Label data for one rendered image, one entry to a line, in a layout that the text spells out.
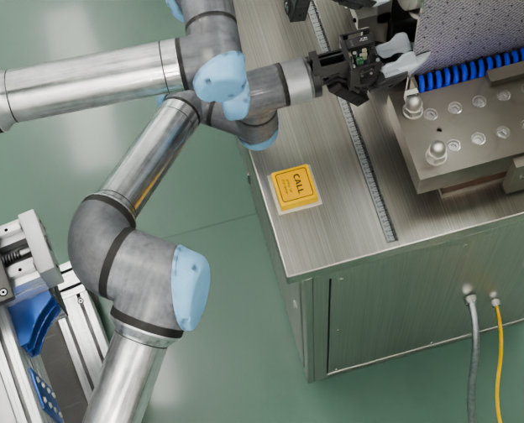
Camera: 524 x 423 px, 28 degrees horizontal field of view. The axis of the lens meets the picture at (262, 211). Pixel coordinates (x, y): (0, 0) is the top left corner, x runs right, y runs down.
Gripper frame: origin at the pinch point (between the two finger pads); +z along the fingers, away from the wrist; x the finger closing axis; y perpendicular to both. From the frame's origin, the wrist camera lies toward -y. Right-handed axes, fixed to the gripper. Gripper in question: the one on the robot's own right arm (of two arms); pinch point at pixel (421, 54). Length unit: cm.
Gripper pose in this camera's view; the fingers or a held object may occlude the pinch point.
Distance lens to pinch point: 184.4
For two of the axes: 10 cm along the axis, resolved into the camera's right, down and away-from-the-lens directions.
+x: -2.6, -8.8, 3.9
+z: 9.6, -2.6, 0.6
